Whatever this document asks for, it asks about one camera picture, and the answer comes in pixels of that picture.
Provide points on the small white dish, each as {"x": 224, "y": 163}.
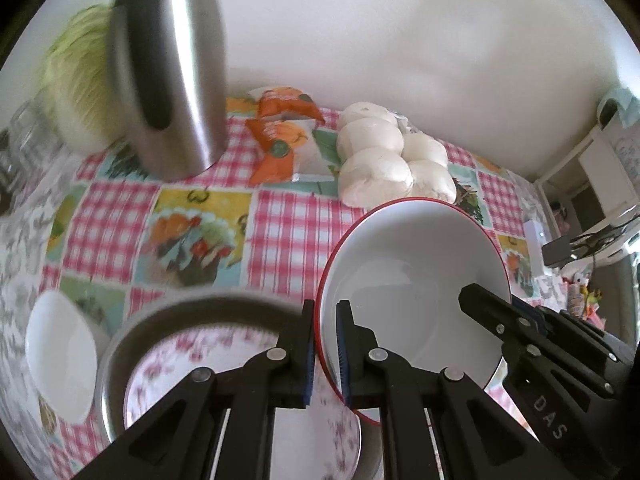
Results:
{"x": 60, "y": 355}

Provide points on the orange snack packet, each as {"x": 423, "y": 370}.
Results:
{"x": 285, "y": 105}
{"x": 285, "y": 150}

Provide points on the napa cabbage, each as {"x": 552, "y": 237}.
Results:
{"x": 75, "y": 85}

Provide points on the white power strip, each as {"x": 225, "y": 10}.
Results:
{"x": 535, "y": 237}

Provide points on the stainless steel thermos jug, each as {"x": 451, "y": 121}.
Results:
{"x": 170, "y": 85}

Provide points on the grey floral tablecloth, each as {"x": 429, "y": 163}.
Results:
{"x": 25, "y": 260}

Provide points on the strawberry print red-rimmed bowl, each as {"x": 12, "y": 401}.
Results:
{"x": 415, "y": 270}

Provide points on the bag of white steamed buns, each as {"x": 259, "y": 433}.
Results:
{"x": 385, "y": 160}

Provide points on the stainless steel basin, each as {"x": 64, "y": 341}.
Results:
{"x": 125, "y": 350}

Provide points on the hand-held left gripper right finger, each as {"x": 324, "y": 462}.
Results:
{"x": 344, "y": 360}

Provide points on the pink checked tablecloth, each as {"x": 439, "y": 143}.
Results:
{"x": 290, "y": 230}

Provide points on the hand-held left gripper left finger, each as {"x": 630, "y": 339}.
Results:
{"x": 307, "y": 360}

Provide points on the floral rimmed white plate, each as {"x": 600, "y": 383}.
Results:
{"x": 320, "y": 445}

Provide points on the black charger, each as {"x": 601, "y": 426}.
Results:
{"x": 557, "y": 252}

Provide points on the white rack frame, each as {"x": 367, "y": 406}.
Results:
{"x": 600, "y": 170}

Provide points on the clear glass cup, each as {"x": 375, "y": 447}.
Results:
{"x": 12, "y": 170}
{"x": 35, "y": 130}

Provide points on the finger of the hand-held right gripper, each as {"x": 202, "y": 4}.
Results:
{"x": 580, "y": 340}
{"x": 492, "y": 317}

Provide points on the teal cloth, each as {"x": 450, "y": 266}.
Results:
{"x": 620, "y": 107}

